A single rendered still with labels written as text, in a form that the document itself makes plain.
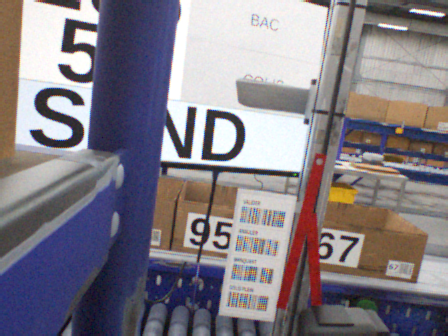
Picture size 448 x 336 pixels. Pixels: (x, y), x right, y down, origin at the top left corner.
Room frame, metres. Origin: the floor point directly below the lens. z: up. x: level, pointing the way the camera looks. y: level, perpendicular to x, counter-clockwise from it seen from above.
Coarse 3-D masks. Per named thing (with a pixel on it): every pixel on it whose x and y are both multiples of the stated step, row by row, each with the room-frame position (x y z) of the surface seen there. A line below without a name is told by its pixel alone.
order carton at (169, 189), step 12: (168, 180) 1.43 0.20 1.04; (180, 180) 1.43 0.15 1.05; (168, 192) 1.43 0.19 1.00; (156, 204) 1.14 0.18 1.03; (168, 204) 1.14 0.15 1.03; (156, 216) 1.14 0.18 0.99; (168, 216) 1.14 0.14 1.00; (156, 228) 1.14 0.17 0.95; (168, 228) 1.14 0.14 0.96; (168, 240) 1.14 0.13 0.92
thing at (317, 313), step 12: (312, 312) 0.53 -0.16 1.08; (324, 312) 0.53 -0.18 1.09; (336, 312) 0.53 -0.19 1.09; (348, 312) 0.53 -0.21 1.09; (360, 312) 0.53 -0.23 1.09; (372, 312) 0.54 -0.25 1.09; (300, 324) 0.53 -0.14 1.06; (312, 324) 0.50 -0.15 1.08; (324, 324) 0.50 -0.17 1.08; (336, 324) 0.50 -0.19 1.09; (348, 324) 0.50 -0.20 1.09; (360, 324) 0.50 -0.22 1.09; (372, 324) 0.51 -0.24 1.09; (384, 324) 0.52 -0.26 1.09
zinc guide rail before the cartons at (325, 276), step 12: (156, 252) 1.11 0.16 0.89; (168, 252) 1.12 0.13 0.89; (180, 252) 1.13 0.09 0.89; (204, 264) 1.09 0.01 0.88; (216, 264) 1.09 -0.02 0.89; (324, 276) 1.12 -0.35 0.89; (336, 276) 1.13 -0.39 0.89; (348, 276) 1.14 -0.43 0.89; (384, 288) 1.11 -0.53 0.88; (396, 288) 1.11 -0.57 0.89; (408, 288) 1.12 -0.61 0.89; (420, 288) 1.13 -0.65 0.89; (432, 288) 1.15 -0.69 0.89; (444, 288) 1.16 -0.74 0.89
